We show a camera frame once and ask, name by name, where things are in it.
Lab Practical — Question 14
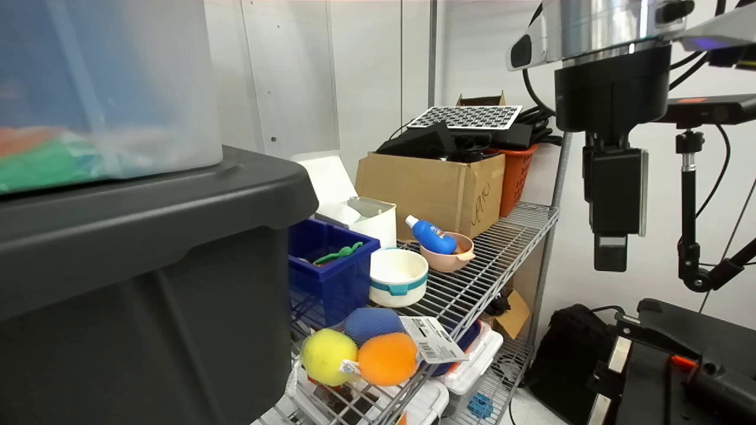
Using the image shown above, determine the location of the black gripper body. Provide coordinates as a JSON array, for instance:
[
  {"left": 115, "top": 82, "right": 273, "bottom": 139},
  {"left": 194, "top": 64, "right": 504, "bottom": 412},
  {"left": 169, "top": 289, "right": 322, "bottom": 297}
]
[{"left": 553, "top": 46, "right": 673, "bottom": 151}]

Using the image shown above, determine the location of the orange bin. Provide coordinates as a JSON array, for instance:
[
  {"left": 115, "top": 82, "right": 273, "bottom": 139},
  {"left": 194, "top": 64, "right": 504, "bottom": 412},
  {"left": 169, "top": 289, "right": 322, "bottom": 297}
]
[{"left": 494, "top": 145, "right": 539, "bottom": 219}]

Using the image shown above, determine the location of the white pot teal band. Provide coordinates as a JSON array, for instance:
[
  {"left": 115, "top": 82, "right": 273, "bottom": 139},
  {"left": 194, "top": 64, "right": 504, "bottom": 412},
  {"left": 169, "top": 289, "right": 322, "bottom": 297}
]
[{"left": 369, "top": 249, "right": 433, "bottom": 310}]

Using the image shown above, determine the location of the orange plush ball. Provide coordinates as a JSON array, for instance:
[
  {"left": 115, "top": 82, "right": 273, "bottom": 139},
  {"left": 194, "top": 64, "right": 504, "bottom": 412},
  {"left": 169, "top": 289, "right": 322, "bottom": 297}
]
[{"left": 355, "top": 330, "right": 421, "bottom": 389}]

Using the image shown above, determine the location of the blue storage bin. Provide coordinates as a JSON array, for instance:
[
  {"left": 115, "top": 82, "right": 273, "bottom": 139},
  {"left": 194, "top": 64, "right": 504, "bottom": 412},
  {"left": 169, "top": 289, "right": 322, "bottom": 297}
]
[{"left": 285, "top": 216, "right": 382, "bottom": 329}]

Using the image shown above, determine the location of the yellow plush ball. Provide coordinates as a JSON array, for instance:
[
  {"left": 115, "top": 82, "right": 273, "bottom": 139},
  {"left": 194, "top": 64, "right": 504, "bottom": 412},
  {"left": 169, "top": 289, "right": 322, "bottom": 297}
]
[{"left": 299, "top": 329, "right": 361, "bottom": 389}]

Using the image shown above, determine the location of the dark grey storage tote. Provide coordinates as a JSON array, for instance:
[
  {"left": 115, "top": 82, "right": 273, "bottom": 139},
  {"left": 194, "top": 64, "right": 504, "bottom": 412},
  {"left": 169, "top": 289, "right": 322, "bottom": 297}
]
[{"left": 0, "top": 145, "right": 322, "bottom": 425}]

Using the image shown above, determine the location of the clear plastic bin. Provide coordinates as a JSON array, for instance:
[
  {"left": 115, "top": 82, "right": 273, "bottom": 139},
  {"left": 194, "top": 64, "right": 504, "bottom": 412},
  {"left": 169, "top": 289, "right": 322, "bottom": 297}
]
[{"left": 0, "top": 0, "right": 224, "bottom": 198}]

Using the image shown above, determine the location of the brown cardboard piece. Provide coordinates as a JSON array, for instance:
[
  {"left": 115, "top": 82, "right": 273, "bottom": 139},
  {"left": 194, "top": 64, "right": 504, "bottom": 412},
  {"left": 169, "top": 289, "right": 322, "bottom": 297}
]
[{"left": 457, "top": 92, "right": 506, "bottom": 109}]

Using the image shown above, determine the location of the grey grid keyboard panel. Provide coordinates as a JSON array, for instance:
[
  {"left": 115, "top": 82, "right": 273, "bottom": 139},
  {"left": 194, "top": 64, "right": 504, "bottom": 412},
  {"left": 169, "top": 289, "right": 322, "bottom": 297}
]
[{"left": 406, "top": 101, "right": 525, "bottom": 135}]

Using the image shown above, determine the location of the small open cardboard box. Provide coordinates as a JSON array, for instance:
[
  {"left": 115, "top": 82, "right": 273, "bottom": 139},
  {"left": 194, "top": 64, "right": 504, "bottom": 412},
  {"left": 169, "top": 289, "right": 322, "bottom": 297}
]
[{"left": 479, "top": 289, "right": 534, "bottom": 343}]

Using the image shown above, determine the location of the black cart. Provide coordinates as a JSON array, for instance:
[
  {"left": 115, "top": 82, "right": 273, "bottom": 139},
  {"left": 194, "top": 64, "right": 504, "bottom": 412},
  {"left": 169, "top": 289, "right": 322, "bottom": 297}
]
[{"left": 585, "top": 295, "right": 756, "bottom": 425}]

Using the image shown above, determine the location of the black backpack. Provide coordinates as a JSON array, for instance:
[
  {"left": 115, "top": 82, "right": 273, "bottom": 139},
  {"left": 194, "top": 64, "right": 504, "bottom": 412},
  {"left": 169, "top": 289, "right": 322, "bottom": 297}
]
[{"left": 525, "top": 303, "right": 617, "bottom": 425}]

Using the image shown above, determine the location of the blue bottle white cap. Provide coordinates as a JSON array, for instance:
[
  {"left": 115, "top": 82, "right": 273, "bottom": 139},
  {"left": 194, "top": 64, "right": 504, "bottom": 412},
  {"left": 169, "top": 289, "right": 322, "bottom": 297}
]
[{"left": 405, "top": 212, "right": 460, "bottom": 255}]

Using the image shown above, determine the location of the brown cardboard box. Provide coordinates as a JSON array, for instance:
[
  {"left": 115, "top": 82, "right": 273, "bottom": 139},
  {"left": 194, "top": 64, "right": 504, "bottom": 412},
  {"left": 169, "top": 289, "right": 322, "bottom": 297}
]
[{"left": 355, "top": 151, "right": 507, "bottom": 240}]

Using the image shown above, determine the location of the white lidded container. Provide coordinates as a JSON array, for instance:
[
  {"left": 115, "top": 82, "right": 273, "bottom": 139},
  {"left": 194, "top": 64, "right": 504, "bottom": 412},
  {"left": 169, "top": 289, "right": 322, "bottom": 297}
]
[{"left": 435, "top": 321, "right": 506, "bottom": 397}]

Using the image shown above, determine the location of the white printed card tag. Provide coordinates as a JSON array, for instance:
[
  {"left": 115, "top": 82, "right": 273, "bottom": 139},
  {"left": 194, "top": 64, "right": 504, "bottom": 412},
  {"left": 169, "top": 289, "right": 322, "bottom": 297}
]
[{"left": 397, "top": 315, "right": 468, "bottom": 367}]

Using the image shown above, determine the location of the blue spool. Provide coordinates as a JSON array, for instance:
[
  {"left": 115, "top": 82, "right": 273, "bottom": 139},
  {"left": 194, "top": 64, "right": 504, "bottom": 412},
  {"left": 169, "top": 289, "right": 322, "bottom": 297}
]
[{"left": 466, "top": 389, "right": 497, "bottom": 422}]

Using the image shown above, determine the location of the white open box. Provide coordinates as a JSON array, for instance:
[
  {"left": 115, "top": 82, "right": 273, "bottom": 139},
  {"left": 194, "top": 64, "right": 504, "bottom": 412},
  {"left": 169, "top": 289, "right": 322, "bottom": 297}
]
[{"left": 297, "top": 155, "right": 400, "bottom": 250}]

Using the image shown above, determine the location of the green toy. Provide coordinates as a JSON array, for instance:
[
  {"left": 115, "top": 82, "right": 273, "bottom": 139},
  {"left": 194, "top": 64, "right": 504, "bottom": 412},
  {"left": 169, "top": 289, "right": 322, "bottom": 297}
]
[{"left": 312, "top": 238, "right": 367, "bottom": 268}]

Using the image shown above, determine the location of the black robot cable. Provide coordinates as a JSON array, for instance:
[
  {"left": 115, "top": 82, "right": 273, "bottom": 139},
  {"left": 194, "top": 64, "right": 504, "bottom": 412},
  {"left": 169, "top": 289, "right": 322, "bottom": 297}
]
[{"left": 520, "top": 2, "right": 562, "bottom": 116}]

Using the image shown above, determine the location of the black camera stand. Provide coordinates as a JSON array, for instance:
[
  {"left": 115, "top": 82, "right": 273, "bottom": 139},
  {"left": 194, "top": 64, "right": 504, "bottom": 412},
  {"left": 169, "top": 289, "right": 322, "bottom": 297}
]
[{"left": 673, "top": 125, "right": 756, "bottom": 295}]

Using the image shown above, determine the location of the black camera bar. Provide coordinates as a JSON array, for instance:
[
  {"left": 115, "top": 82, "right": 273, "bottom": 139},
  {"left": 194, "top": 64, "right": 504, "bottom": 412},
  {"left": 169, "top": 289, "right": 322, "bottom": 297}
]
[{"left": 659, "top": 92, "right": 756, "bottom": 127}]

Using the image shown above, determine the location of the black camera cable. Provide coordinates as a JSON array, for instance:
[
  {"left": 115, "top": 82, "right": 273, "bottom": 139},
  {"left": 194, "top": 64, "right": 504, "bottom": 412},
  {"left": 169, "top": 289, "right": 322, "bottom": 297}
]
[{"left": 693, "top": 120, "right": 734, "bottom": 221}]

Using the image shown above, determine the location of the grey wire shelf rack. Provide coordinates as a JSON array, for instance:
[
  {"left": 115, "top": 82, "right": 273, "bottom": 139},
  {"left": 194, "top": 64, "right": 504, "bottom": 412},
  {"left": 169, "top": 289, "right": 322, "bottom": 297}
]
[{"left": 250, "top": 0, "right": 597, "bottom": 425}]

